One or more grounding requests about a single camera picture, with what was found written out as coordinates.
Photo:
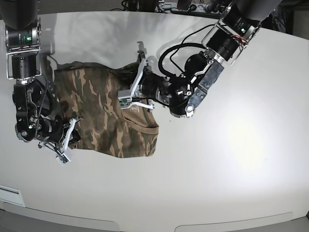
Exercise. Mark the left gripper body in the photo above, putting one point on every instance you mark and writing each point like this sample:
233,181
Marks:
154,87

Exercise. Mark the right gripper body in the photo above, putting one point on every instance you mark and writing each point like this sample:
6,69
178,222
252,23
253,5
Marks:
59,132

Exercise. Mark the camouflage T-shirt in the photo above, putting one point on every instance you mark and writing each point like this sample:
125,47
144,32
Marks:
90,91

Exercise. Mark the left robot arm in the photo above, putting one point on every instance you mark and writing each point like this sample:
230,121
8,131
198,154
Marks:
227,38

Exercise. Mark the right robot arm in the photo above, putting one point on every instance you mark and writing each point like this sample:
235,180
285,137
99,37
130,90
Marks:
33,101

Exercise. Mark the white label bottom left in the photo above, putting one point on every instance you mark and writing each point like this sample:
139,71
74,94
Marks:
11,195

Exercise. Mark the power strip with cables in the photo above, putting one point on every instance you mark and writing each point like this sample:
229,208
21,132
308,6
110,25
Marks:
193,7

